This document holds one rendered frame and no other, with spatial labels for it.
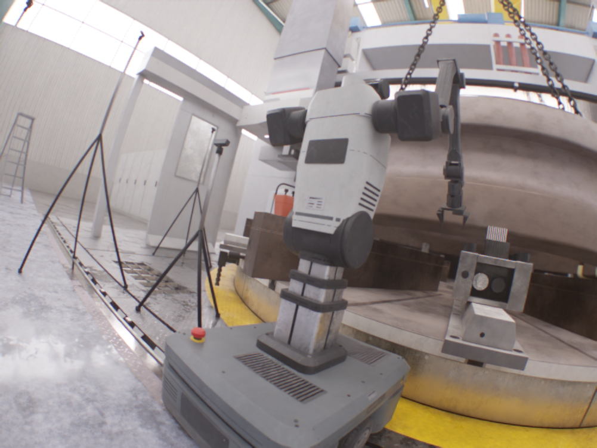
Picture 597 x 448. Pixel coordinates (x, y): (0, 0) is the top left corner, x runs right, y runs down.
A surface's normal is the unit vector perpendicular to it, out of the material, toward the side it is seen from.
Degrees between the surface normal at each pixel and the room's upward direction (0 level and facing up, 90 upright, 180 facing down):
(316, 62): 90
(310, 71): 90
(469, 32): 90
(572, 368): 90
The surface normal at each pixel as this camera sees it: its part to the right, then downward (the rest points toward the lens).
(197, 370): -0.30, -0.81
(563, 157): -0.33, -0.11
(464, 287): -0.54, -0.14
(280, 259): 0.55, 0.08
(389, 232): 0.37, 0.04
